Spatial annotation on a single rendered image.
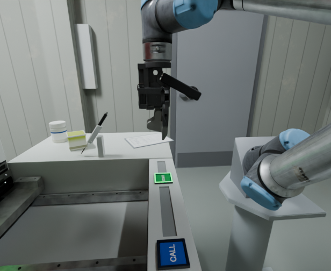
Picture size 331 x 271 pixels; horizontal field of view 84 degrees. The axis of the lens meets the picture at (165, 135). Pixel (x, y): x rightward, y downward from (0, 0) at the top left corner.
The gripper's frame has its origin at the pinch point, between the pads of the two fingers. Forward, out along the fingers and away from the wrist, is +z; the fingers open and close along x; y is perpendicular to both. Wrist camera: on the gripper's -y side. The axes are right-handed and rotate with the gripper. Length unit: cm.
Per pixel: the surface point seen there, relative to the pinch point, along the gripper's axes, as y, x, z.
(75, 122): 93, -164, 35
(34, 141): 157, -185, 65
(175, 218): -1.2, 17.2, 14.7
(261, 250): -42, -5, 54
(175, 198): -2.1, 9.8, 14.7
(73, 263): 23.2, 17.7, 25.7
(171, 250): 0.8, 25.5, 14.3
